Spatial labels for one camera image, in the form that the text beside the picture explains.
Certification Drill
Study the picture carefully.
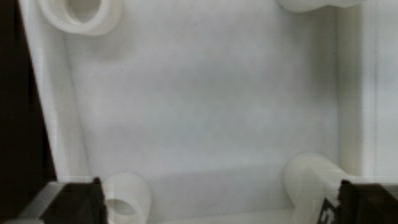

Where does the white table leg with tag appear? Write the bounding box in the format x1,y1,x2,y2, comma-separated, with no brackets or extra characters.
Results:
275,0,365,13

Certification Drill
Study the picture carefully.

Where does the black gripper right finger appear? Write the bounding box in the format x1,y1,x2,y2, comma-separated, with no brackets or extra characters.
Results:
337,180,398,224

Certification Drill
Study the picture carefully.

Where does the white square tabletop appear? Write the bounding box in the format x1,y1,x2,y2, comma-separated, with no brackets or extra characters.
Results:
17,0,398,224

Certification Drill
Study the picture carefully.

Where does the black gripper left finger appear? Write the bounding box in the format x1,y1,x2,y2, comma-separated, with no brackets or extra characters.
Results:
10,177,109,224

